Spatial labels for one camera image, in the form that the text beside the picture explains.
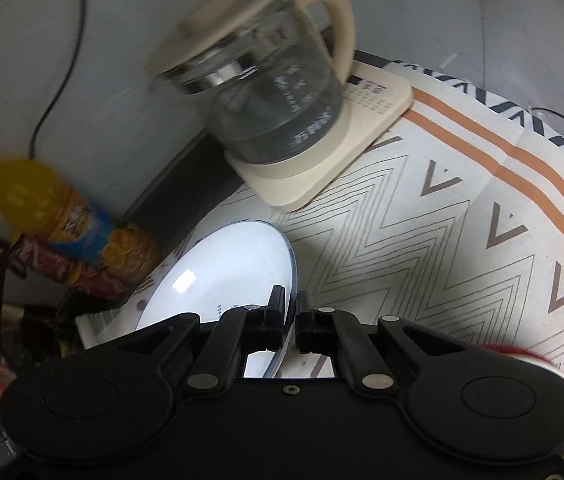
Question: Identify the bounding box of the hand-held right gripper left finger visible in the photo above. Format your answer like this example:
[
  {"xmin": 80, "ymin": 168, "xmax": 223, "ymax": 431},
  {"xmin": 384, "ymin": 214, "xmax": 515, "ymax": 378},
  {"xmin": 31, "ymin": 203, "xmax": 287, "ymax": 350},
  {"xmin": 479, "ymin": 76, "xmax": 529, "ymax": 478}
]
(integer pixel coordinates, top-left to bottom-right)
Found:
[{"xmin": 127, "ymin": 286, "xmax": 287, "ymax": 391}]

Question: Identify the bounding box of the patterned fringed tablecloth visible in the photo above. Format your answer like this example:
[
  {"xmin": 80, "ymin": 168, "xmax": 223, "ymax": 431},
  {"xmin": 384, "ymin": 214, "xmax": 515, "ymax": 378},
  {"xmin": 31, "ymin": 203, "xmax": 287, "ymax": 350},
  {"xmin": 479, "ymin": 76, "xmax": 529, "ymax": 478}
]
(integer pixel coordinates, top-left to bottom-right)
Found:
[{"xmin": 74, "ymin": 57, "xmax": 564, "ymax": 391}]

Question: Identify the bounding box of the cream kettle base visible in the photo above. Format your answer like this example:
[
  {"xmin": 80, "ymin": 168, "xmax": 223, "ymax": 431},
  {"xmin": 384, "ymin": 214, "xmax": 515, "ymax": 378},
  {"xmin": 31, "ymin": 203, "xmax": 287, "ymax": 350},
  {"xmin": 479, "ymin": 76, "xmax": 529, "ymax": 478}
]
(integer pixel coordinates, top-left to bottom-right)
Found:
[{"xmin": 226, "ymin": 60, "xmax": 415, "ymax": 211}]

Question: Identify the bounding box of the glass electric kettle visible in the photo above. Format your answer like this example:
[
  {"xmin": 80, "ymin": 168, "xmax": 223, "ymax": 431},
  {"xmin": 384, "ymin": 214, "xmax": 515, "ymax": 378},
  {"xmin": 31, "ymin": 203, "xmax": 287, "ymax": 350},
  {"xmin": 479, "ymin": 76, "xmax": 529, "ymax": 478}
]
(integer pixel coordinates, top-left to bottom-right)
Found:
[{"xmin": 147, "ymin": 0, "xmax": 356, "ymax": 166}]

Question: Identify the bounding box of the red and black bowl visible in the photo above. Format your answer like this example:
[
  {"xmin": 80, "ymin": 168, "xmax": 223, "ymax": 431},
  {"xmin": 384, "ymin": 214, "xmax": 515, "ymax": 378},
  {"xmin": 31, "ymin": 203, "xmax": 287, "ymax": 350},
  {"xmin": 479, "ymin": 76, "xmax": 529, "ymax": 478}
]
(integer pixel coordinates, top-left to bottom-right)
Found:
[{"xmin": 482, "ymin": 344, "xmax": 550, "ymax": 362}]

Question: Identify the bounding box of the black power cable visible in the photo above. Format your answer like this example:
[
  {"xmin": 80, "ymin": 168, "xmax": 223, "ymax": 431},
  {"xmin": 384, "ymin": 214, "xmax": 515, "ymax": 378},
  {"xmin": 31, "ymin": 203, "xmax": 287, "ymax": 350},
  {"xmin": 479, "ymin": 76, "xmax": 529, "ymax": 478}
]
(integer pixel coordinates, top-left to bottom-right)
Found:
[{"xmin": 29, "ymin": 0, "xmax": 88, "ymax": 158}]

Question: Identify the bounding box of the orange juice bottle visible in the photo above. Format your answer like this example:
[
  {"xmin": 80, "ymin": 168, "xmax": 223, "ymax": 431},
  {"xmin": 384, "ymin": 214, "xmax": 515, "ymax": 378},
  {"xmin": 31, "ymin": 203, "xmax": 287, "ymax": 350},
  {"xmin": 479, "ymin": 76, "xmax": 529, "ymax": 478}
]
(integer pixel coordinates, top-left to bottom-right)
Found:
[{"xmin": 0, "ymin": 154, "xmax": 163, "ymax": 281}]

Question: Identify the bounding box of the dark sauce bottle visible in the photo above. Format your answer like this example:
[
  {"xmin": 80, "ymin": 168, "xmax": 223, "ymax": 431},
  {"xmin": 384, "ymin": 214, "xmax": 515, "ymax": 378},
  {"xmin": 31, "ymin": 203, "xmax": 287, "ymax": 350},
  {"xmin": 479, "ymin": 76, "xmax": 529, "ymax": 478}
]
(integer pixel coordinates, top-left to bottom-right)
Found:
[{"xmin": 0, "ymin": 294, "xmax": 83, "ymax": 347}]

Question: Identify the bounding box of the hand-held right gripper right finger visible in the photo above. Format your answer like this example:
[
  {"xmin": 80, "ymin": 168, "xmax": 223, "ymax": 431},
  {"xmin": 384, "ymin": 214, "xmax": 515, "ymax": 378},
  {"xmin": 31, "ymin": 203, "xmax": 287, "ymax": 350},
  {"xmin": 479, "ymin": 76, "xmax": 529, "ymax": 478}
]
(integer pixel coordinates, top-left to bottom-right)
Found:
[{"xmin": 296, "ymin": 291, "xmax": 468, "ymax": 392}]

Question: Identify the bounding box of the white plate with blue print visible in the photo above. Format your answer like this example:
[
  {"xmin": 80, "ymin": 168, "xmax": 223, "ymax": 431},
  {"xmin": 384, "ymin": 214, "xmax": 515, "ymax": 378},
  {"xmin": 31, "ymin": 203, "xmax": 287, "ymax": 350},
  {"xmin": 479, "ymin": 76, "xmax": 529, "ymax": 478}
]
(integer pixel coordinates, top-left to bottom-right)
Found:
[{"xmin": 134, "ymin": 220, "xmax": 297, "ymax": 378}]

